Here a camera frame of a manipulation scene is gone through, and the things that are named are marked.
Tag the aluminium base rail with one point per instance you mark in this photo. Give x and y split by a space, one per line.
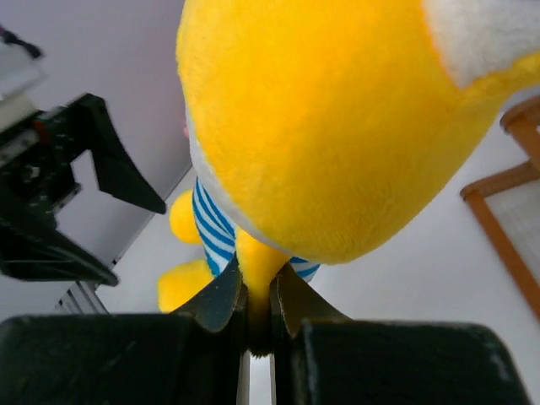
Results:
80 299

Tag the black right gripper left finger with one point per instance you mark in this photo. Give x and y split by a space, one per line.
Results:
194 355

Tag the brown wooden shelf rack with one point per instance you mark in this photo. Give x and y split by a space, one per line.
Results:
506 204

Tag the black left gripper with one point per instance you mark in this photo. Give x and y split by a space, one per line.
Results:
37 182

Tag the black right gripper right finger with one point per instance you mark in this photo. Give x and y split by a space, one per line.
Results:
321 356

